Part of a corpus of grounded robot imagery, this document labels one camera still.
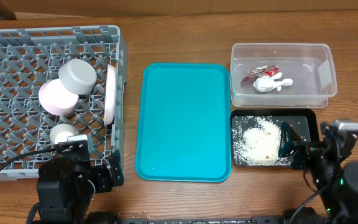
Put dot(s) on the small white cup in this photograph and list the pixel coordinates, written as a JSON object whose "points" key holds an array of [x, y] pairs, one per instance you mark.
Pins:
{"points": [[61, 132]]}

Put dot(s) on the pink bowl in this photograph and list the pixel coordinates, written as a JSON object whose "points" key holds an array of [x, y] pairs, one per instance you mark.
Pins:
{"points": [[56, 99]]}

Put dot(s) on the red snack wrapper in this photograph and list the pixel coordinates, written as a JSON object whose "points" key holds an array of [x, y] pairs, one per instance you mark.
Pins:
{"points": [[269, 70]]}

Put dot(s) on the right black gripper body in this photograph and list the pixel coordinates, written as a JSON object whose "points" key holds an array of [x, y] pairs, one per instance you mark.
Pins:
{"points": [[301, 152]]}

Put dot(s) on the teal serving tray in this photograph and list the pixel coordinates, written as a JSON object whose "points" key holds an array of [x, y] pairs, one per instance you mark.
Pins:
{"points": [[184, 130]]}

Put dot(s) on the black waste tray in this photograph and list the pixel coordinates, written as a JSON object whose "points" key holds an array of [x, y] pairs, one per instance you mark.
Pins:
{"points": [[303, 121]]}

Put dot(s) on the white rice grains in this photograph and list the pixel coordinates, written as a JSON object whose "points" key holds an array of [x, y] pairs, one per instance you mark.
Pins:
{"points": [[256, 141]]}

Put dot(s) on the white round plate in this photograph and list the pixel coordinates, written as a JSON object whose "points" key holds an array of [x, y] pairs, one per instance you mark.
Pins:
{"points": [[110, 95]]}

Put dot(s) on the grey plastic dish rack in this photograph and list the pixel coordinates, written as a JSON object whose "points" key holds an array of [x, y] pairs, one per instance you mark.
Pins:
{"points": [[31, 57]]}

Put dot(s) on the clear plastic bin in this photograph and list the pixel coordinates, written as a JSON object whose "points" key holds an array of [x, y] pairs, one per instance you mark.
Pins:
{"points": [[310, 66]]}

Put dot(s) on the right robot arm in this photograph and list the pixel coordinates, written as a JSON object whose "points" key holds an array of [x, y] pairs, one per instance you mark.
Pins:
{"points": [[335, 199]]}

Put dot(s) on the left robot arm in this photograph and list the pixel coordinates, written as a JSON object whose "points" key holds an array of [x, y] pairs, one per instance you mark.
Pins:
{"points": [[67, 184]]}

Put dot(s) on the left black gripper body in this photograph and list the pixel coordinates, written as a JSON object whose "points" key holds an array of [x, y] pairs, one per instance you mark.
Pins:
{"points": [[102, 182]]}

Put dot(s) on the grey bowl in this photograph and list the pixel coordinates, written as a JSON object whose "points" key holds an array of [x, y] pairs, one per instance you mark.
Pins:
{"points": [[78, 76]]}

